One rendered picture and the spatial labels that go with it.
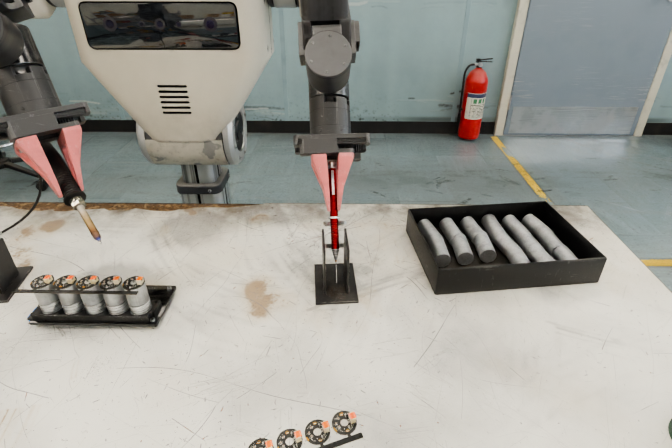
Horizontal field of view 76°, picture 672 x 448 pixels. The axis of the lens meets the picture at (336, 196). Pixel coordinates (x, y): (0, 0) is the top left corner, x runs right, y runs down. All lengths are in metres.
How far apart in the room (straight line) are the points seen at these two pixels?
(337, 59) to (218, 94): 0.44
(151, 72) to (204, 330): 0.56
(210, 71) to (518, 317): 0.70
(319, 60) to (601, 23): 3.01
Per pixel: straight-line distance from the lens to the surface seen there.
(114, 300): 0.60
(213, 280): 0.65
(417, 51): 3.13
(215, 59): 0.91
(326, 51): 0.54
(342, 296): 0.60
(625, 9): 3.50
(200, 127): 0.96
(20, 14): 0.67
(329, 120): 0.58
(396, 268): 0.65
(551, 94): 3.43
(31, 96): 0.62
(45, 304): 0.64
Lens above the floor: 1.16
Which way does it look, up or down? 29 degrees down
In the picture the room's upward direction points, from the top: straight up
